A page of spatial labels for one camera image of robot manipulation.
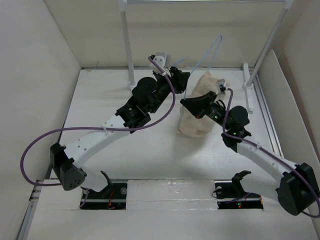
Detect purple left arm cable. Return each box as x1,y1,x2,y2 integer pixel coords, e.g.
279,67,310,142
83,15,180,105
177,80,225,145
20,56,176,208

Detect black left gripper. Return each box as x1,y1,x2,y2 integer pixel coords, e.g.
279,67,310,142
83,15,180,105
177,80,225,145
148,67,189,115

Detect beige trousers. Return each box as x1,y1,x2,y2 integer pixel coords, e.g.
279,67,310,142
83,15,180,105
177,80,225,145
177,70,219,138

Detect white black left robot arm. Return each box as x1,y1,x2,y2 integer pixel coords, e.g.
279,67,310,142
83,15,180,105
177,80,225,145
50,66,191,199

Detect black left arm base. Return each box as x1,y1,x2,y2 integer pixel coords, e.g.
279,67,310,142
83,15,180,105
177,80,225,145
79,180,128,211

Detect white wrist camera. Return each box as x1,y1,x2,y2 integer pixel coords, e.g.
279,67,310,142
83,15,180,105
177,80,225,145
150,52,171,69
216,79,227,96

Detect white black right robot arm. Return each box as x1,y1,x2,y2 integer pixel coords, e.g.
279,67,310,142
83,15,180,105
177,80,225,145
180,91,320,216

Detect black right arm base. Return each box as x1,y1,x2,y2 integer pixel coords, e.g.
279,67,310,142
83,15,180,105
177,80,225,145
211,180,264,210

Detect white clothes rack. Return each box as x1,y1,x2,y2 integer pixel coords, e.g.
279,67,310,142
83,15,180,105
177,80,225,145
118,0,293,113

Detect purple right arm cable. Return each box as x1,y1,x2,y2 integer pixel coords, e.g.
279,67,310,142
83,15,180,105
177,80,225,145
221,86,320,218

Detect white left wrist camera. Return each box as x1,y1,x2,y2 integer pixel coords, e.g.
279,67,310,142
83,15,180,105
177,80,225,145
150,52,171,69

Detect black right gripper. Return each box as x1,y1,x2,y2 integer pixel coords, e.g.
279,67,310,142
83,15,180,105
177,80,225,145
180,90,232,131

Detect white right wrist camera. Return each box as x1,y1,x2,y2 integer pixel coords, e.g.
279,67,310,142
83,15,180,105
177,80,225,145
216,79,227,96

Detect light blue wire hanger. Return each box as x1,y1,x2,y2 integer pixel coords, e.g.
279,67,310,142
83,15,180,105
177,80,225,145
173,34,224,128

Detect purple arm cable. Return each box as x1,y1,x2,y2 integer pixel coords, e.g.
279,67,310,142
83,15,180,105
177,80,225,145
20,56,176,208
221,86,320,218

